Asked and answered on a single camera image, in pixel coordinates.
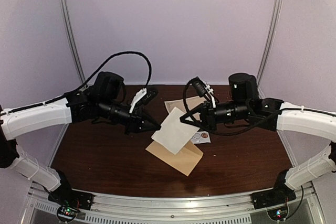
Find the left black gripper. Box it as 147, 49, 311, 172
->
98, 97, 161, 136

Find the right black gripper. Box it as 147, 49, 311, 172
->
180, 99, 251, 132

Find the cream letter paper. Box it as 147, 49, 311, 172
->
164, 97, 206, 113
151, 107, 199, 154

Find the brown kraft envelope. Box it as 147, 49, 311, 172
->
146, 141, 203, 176

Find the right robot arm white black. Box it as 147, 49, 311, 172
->
180, 73, 335, 204

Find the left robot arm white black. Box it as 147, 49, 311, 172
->
1, 72, 161, 205

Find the white sticker sheet with seal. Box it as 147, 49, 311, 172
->
191, 131, 211, 144

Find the left small circuit board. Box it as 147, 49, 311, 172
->
56, 206, 79, 222

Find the small circuit board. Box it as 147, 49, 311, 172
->
267, 206, 289, 222
56, 206, 79, 222

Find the right small circuit board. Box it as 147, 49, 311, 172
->
267, 206, 289, 222

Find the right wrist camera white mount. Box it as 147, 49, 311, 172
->
192, 77, 218, 108

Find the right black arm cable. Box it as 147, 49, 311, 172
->
182, 77, 208, 120

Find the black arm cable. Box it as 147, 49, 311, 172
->
182, 77, 208, 120
78, 52, 153, 91

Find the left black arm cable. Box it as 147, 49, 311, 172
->
78, 52, 153, 91

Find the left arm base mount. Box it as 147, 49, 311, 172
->
48, 190, 94, 210

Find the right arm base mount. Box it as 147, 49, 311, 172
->
251, 189, 296, 209

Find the front aluminium rail base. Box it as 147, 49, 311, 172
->
18, 185, 327, 223

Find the right aluminium frame post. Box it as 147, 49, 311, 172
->
256, 0, 283, 87

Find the aluminium frame post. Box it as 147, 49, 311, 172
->
59, 0, 86, 84
256, 0, 283, 87

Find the left aluminium frame post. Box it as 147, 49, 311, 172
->
59, 0, 86, 84

